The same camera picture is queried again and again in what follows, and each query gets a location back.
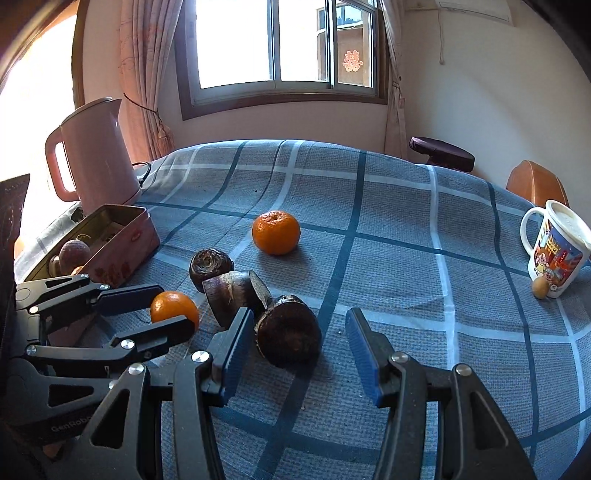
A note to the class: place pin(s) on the cut taro piece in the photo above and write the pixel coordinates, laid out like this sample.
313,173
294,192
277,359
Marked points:
233,295

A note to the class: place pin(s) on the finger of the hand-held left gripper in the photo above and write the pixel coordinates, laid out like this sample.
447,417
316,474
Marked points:
124,297
157,333

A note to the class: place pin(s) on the brown leather armchair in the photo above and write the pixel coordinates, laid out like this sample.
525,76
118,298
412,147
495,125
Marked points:
535,184

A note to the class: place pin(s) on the pink electric kettle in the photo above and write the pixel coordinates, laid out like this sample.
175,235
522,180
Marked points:
97,152

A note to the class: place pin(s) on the narrow pink curtain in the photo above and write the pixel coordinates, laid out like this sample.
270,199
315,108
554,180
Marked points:
396,92

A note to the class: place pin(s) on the red paper window sticker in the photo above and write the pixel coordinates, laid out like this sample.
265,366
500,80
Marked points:
352,60

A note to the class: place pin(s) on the wide pink curtain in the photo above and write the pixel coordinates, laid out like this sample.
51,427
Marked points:
143,55

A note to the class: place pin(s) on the blue plaid blanket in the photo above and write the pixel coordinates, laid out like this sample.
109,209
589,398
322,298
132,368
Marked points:
392,258

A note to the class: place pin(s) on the white mug lid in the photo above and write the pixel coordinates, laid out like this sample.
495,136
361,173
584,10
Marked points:
570,221

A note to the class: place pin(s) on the wooden frame sliding window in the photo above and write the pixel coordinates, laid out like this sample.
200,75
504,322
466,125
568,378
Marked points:
231,46

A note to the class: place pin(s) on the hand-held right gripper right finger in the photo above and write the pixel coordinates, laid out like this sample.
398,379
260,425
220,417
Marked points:
364,355

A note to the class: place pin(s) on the pink metal tin box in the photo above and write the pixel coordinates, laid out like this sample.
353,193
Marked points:
124,249

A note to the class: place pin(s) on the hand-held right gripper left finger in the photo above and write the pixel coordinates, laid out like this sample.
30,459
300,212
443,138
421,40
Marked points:
238,350

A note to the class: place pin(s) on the large orange mandarin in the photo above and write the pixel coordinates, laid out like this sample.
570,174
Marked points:
276,232

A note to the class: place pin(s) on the wooden stool purple cushion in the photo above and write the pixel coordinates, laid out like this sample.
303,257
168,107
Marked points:
438,147

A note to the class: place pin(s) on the air conditioner pipe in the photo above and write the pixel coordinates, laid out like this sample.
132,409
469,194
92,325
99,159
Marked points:
443,37

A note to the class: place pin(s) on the white air conditioner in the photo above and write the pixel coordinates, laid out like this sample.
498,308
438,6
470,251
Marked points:
475,7

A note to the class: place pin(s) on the white cartoon print mug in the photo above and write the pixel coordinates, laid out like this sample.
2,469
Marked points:
554,265

